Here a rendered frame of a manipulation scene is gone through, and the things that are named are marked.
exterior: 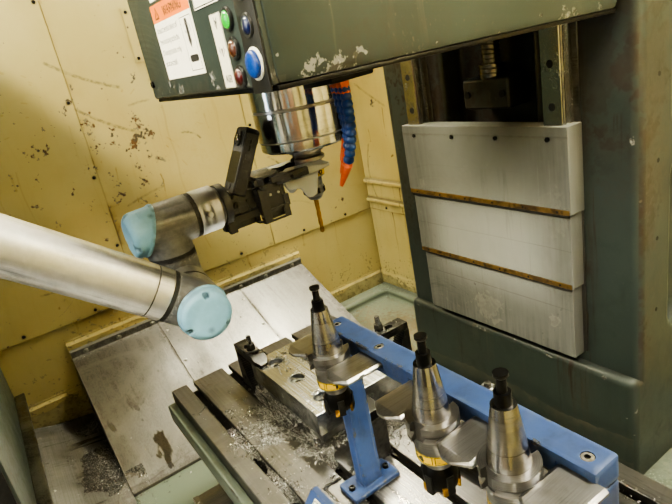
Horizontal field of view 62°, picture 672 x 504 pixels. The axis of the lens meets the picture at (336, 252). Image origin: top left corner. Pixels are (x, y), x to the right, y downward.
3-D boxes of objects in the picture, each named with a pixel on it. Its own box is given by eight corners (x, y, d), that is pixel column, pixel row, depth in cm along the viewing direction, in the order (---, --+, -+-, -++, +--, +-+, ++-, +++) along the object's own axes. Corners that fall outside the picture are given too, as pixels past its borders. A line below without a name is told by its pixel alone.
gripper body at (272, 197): (276, 208, 104) (217, 230, 98) (264, 163, 101) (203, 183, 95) (296, 213, 98) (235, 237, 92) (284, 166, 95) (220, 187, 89)
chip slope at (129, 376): (152, 535, 135) (118, 449, 126) (95, 417, 189) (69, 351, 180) (422, 373, 178) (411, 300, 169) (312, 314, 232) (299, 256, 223)
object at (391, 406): (394, 428, 65) (393, 422, 65) (367, 409, 69) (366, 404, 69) (437, 400, 69) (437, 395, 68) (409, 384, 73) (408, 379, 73)
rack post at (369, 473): (357, 505, 95) (323, 357, 85) (339, 488, 100) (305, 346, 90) (400, 474, 100) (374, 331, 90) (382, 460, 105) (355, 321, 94)
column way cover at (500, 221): (576, 363, 121) (566, 127, 103) (426, 305, 160) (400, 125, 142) (589, 353, 123) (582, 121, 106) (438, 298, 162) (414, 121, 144)
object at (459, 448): (464, 476, 56) (463, 470, 56) (428, 451, 61) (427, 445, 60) (510, 442, 60) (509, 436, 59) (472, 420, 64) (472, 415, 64)
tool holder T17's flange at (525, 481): (557, 482, 54) (556, 462, 54) (511, 514, 52) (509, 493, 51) (510, 449, 60) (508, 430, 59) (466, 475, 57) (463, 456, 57)
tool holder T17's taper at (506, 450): (542, 461, 54) (538, 403, 52) (508, 483, 52) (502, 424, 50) (509, 438, 58) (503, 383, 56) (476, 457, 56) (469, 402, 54)
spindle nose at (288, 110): (364, 135, 97) (352, 64, 93) (282, 159, 90) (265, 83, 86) (323, 132, 110) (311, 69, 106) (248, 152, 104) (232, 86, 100)
